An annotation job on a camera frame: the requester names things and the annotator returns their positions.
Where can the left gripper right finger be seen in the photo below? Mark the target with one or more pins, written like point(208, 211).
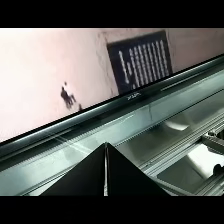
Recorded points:
point(130, 180)

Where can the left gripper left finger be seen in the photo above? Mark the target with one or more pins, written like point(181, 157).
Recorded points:
point(85, 178)

